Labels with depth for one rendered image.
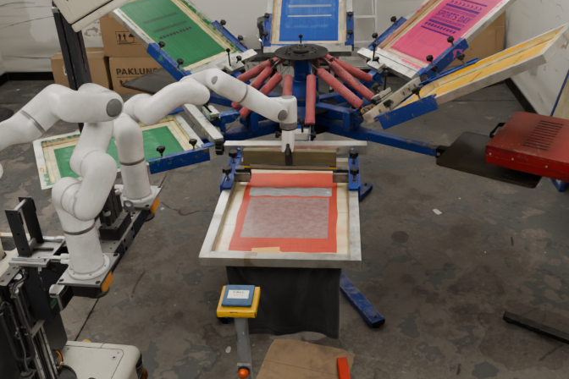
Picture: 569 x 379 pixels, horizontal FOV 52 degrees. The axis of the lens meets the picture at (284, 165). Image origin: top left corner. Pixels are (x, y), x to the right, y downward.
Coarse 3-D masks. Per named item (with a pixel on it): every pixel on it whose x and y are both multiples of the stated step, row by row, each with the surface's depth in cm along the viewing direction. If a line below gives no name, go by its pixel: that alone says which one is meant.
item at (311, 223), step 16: (304, 176) 267; (320, 176) 266; (336, 192) 253; (288, 208) 243; (304, 208) 243; (320, 208) 242; (336, 208) 242; (288, 224) 232; (304, 224) 232; (320, 224) 232; (288, 240) 223; (304, 240) 222; (320, 240) 222; (336, 240) 221
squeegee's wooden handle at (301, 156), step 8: (248, 152) 252; (256, 152) 251; (264, 152) 251; (272, 152) 251; (280, 152) 250; (296, 152) 250; (304, 152) 249; (312, 152) 249; (320, 152) 249; (328, 152) 249; (336, 152) 249; (248, 160) 254; (256, 160) 253; (264, 160) 253; (272, 160) 253; (280, 160) 252; (296, 160) 251; (304, 160) 251; (312, 160) 251; (320, 160) 250; (328, 160) 250
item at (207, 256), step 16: (240, 160) 277; (336, 160) 272; (224, 192) 250; (352, 192) 246; (224, 208) 239; (352, 208) 235; (352, 224) 224; (208, 240) 219; (352, 240) 215; (208, 256) 210; (224, 256) 210; (240, 256) 209; (256, 256) 209; (272, 256) 208; (288, 256) 208; (304, 256) 208; (320, 256) 207; (336, 256) 207; (352, 256) 206
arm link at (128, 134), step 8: (120, 120) 207; (128, 120) 206; (120, 128) 204; (128, 128) 204; (136, 128) 206; (120, 136) 204; (128, 136) 204; (136, 136) 206; (120, 144) 206; (128, 144) 206; (136, 144) 208; (120, 152) 208; (128, 152) 208; (136, 152) 209; (120, 160) 210; (128, 160) 209; (136, 160) 210
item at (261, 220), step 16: (256, 176) 269; (272, 176) 268; (288, 176) 268; (240, 208) 245; (256, 208) 244; (272, 208) 244; (240, 224) 234; (256, 224) 233; (272, 224) 233; (240, 240) 224; (256, 240) 224; (272, 240) 223
